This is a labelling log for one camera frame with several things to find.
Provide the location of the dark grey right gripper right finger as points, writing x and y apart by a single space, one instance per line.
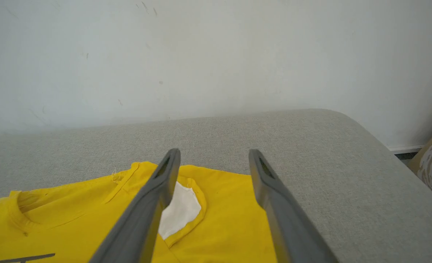
289 226

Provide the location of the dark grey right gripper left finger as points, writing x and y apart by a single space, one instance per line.
142 223

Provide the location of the yellow t-shirt garment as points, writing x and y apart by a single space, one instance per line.
223 226

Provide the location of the white baseboard strip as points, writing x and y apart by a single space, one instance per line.
405 149

